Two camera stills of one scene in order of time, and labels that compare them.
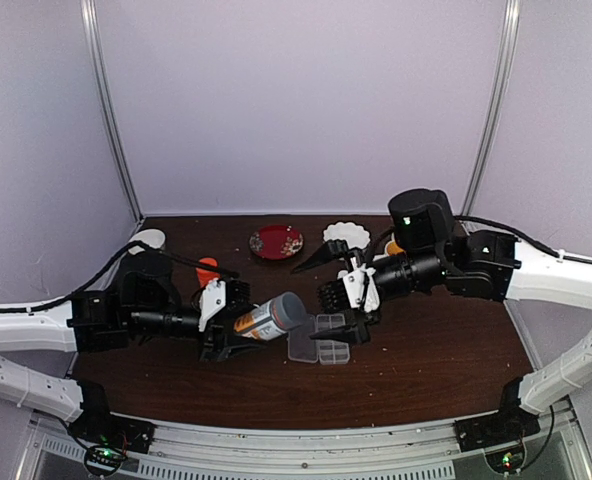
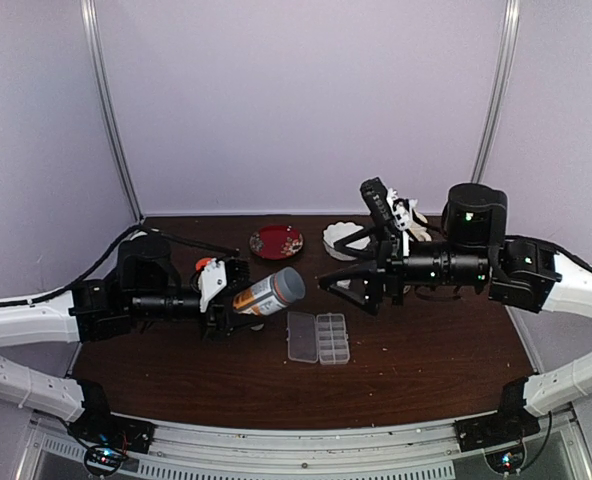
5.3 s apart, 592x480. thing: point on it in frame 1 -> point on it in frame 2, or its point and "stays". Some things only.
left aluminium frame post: [105, 90] stays
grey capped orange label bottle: [272, 318] -> [271, 294]
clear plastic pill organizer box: [303, 347] stays
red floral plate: [275, 241] stays
